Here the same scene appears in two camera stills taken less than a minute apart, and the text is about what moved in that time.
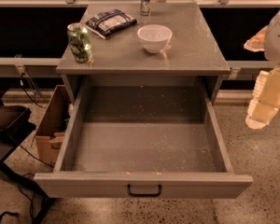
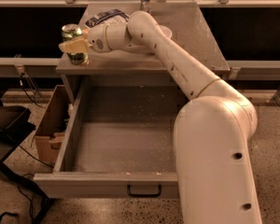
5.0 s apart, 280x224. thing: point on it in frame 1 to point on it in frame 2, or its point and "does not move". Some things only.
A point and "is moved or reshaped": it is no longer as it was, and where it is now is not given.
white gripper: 278,42 to 97,38
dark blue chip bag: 109,21 does not move
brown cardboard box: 50,134 does not move
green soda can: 79,42 is moved or reshaped
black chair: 9,124 does not move
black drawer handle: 136,194 does not move
